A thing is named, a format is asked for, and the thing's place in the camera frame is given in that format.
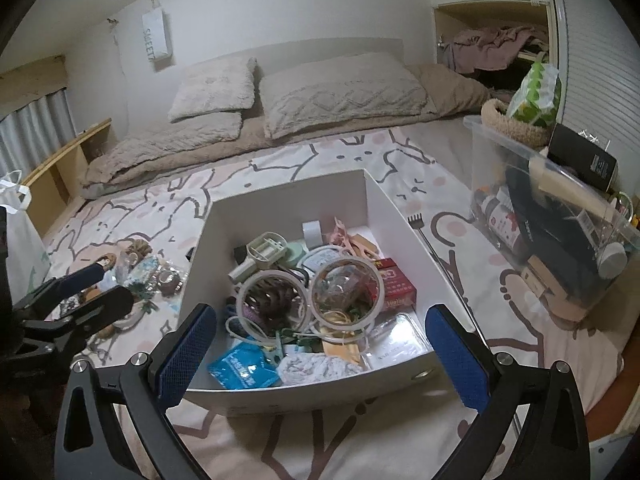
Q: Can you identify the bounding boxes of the clear plastic packet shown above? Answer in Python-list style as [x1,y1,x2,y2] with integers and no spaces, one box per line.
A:
[372,310,433,361]

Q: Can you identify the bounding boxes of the red box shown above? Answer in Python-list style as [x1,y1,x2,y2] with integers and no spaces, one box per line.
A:
[367,258,417,311]

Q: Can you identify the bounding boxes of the pale green handheld fan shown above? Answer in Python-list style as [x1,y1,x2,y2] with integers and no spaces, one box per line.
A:
[228,232,303,283]

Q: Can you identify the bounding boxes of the blue packet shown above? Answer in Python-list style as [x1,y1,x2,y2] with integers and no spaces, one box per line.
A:
[207,342,278,391]

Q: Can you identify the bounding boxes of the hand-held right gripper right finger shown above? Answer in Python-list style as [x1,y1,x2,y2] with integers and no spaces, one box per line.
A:
[424,303,591,480]

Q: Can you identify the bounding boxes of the floral packet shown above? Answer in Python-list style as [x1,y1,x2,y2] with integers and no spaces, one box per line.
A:
[120,257,161,293]

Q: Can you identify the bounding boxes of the clear plastic storage bin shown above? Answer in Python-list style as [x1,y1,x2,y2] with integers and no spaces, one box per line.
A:
[462,114,640,323]

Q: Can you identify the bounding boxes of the black box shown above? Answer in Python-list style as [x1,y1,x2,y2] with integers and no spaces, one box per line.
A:
[547,122,618,193]

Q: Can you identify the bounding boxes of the green tissue packet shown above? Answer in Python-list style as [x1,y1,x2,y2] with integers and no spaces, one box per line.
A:
[507,61,562,126]

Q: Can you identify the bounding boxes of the brown hair claw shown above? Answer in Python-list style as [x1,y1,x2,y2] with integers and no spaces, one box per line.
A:
[244,280,296,318]

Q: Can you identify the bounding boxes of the black clothes pile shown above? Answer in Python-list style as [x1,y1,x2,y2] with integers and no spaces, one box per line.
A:
[477,65,531,93]

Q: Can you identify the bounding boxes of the white tape roll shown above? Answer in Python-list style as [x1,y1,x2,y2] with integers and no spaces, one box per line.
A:
[236,270,307,341]

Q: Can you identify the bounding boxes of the woven basket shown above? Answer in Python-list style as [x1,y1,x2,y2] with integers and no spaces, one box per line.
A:
[481,98,556,148]

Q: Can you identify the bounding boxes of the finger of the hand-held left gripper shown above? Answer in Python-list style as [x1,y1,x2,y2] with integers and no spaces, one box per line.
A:
[47,286,135,343]
[12,262,108,318]

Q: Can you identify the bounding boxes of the small white roll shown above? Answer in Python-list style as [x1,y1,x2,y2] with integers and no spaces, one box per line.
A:
[301,220,325,248]

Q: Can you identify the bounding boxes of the metal back scratcher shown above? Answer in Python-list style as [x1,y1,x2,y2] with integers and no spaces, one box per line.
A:
[406,215,488,346]

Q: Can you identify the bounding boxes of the white crumpled cloth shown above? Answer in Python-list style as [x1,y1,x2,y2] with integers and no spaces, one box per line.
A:
[277,352,371,386]

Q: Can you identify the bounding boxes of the white louvred door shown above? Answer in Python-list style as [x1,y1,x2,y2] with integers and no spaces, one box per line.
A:
[542,0,640,196]

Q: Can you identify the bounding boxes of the beige bed headboard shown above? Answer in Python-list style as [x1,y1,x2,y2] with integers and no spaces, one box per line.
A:
[235,37,405,73]

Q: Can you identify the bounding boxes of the dark red bottle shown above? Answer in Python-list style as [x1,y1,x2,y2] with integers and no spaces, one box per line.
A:
[487,200,521,251]

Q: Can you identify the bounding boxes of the beige folded duvet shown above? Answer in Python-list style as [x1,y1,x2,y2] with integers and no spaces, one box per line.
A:
[80,62,501,200]

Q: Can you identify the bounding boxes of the small beige pillow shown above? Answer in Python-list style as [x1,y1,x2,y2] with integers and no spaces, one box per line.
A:
[167,56,258,123]

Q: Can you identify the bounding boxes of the white lidded jar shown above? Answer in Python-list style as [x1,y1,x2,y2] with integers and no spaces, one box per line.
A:
[597,242,628,278]

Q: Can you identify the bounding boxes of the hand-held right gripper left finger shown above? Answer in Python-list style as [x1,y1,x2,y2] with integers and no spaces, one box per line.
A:
[52,303,219,480]

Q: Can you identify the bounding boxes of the wooden shelf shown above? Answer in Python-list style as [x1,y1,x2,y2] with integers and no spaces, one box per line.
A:
[20,119,113,233]

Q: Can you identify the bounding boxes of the grey curtain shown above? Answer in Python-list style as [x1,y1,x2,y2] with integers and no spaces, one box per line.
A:
[0,87,77,176]

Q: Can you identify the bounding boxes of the pink hair clip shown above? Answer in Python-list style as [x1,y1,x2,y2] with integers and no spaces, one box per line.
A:
[327,217,378,261]

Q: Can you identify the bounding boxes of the grey tape roll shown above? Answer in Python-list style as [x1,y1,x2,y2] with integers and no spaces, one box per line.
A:
[310,257,386,331]

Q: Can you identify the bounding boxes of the pink clothes pile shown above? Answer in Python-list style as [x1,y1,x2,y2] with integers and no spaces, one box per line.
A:
[442,25,548,73]

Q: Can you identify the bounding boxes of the white cardboard box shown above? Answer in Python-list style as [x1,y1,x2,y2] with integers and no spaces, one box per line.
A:
[181,169,478,416]

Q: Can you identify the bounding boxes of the white shopping bag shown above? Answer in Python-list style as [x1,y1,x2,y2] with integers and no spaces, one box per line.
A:
[0,170,51,306]

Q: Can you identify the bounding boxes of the beige curtain valance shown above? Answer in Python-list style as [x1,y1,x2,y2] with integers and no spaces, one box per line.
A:
[0,55,67,96]

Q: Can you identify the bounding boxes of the large beige pillow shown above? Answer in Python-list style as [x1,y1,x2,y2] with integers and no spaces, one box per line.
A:
[259,65,430,141]

